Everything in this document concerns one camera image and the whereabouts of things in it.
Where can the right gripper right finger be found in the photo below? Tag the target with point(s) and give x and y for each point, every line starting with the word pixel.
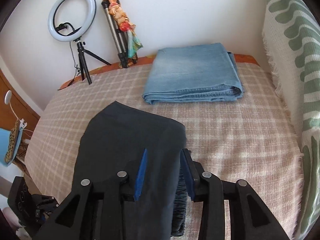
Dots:
pixel 249 216

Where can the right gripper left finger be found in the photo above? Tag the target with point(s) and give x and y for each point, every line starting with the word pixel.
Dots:
pixel 95 210

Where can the dark navy pants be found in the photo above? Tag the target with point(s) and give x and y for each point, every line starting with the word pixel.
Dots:
pixel 115 140

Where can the leopard print cushion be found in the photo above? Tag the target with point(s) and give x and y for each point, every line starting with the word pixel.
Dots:
pixel 12 142

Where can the light blue chair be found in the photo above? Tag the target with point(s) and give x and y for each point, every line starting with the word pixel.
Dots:
pixel 5 146

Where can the beige plaid bed blanket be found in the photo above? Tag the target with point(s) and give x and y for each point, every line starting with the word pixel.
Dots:
pixel 251 138

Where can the wooden door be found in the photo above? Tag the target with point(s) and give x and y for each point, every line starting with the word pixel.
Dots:
pixel 8 120

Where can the white clip desk lamp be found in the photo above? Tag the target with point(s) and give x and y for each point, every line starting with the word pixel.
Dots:
pixel 7 101

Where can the folded light blue jeans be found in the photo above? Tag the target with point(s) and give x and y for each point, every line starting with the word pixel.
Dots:
pixel 201 73

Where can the black mini tripod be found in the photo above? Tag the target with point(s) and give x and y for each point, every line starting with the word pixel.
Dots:
pixel 82 68

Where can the folded silver tripod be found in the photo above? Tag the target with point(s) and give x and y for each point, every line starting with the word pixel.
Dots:
pixel 120 39

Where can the green white patterned pillow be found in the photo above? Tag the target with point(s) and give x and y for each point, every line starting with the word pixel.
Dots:
pixel 291 40

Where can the white ring light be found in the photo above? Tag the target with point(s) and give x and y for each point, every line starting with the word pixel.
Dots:
pixel 70 19

